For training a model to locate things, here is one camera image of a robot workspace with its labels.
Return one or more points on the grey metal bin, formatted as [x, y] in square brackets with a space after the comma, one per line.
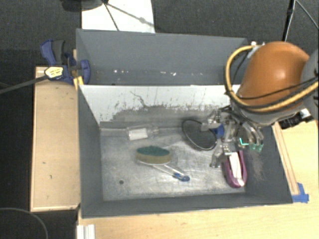
[149, 183]

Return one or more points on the green and yellow sponge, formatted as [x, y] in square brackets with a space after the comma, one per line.
[152, 154]

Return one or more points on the pale wood board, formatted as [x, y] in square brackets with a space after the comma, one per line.
[56, 146]

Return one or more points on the clear glass bottle white label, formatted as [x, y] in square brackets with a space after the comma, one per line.
[137, 134]

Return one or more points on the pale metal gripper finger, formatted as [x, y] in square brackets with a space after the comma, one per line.
[219, 157]

